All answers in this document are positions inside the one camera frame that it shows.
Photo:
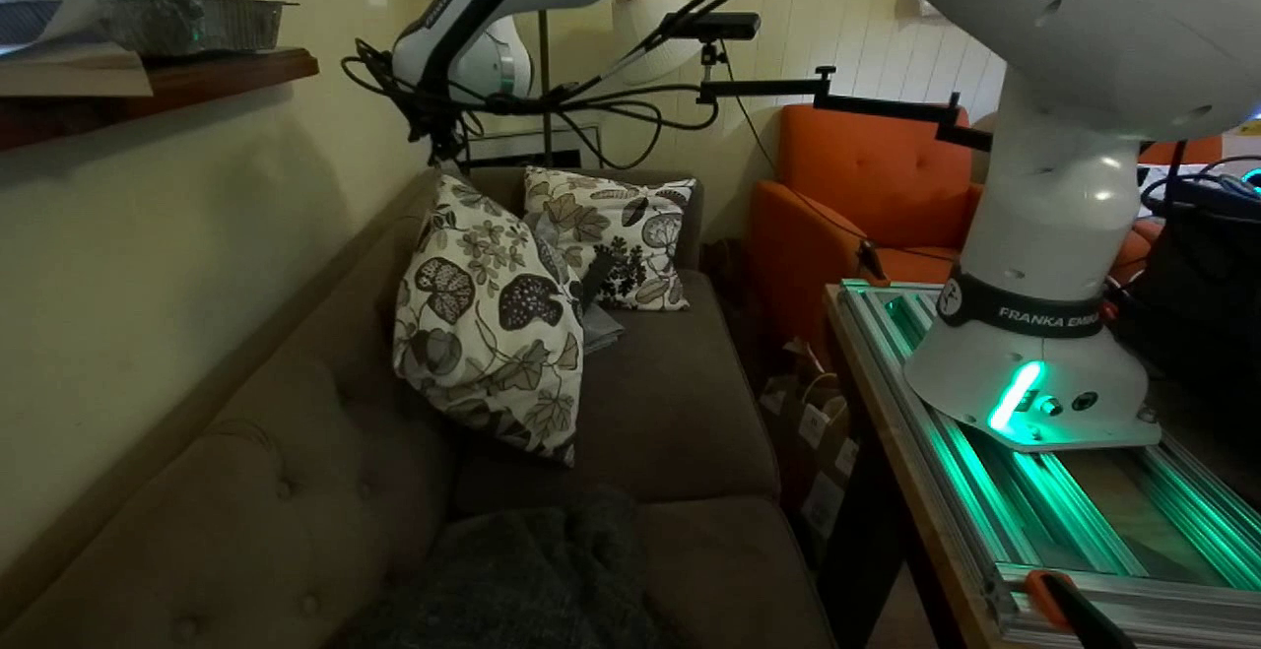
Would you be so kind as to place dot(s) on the large flowery pillow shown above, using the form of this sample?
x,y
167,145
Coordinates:
x,y
483,334

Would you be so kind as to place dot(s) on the brown tufted sofa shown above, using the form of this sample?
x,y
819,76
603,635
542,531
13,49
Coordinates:
x,y
670,403

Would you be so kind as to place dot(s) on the brown paper bags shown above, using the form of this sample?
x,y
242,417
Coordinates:
x,y
818,442

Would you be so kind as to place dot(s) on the camera on mount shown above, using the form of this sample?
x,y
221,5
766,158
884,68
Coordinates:
x,y
724,27

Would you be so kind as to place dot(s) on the wooden wall shelf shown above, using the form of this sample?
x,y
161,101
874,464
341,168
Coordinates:
x,y
197,83

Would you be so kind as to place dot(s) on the aluminium foil tray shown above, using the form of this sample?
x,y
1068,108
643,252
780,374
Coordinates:
x,y
192,24

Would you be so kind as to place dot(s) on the grey folded cloth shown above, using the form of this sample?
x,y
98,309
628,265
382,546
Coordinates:
x,y
599,326

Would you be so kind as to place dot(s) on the small flowery pillow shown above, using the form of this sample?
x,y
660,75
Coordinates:
x,y
630,235

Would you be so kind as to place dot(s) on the white floor lamp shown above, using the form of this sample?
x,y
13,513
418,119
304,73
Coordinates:
x,y
645,24

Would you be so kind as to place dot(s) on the sheet of paper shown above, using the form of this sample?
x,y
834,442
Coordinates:
x,y
69,63

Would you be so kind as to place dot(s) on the dark grey blanket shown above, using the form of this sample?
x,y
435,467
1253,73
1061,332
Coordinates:
x,y
532,580

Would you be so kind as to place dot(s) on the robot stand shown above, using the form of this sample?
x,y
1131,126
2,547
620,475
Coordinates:
x,y
1084,521

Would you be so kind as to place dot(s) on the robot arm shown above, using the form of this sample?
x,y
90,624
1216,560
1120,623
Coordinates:
x,y
1064,88

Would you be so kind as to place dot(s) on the orange armchair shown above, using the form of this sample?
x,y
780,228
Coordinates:
x,y
867,206

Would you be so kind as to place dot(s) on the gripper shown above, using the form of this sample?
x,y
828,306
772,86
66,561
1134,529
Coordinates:
x,y
442,135

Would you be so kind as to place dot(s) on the orange black clamp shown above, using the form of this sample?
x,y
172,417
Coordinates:
x,y
1069,605

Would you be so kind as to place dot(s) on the black bag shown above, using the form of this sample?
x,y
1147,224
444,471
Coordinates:
x,y
1197,275

